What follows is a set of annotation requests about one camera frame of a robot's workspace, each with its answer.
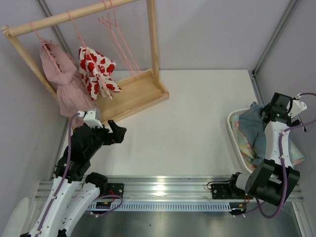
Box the aluminium mounting rail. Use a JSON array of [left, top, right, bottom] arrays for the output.
[[34, 175, 303, 203]]

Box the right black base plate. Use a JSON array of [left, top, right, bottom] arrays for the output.
[[206, 182, 233, 200]]

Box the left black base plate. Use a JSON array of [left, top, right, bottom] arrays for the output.
[[106, 183, 124, 197]]

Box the pink hanger with dress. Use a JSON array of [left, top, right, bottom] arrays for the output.
[[29, 22, 61, 74]]

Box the light blue denim skirt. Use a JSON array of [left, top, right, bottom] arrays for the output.
[[239, 102, 266, 166]]

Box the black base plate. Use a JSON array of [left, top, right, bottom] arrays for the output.
[[106, 183, 124, 197], [206, 182, 233, 200]]

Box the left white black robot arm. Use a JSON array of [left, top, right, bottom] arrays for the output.
[[23, 120, 127, 237]]

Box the red floral white garment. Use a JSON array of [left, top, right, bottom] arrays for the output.
[[78, 46, 122, 101]]

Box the pink dress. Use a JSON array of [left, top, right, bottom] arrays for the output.
[[39, 38, 97, 118]]

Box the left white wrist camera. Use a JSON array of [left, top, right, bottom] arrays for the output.
[[78, 109, 103, 128]]

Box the pink wire hanger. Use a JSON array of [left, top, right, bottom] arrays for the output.
[[98, 0, 142, 79]]

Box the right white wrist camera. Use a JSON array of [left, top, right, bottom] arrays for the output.
[[287, 93, 307, 118]]

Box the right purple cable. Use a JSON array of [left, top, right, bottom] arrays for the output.
[[255, 92, 316, 219]]

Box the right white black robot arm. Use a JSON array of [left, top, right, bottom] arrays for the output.
[[228, 93, 307, 206]]

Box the white perforated plastic basket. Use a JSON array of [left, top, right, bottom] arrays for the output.
[[227, 108, 256, 173]]

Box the wooden clothes rack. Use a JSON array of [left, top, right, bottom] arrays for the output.
[[0, 0, 169, 121]]

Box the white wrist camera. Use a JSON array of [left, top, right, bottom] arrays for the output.
[[287, 93, 307, 118], [78, 109, 103, 128]]

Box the pastel floral cloth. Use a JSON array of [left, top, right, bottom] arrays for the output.
[[227, 110, 305, 173]]

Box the white slotted cable duct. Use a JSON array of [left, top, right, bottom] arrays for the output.
[[87, 201, 232, 212]]

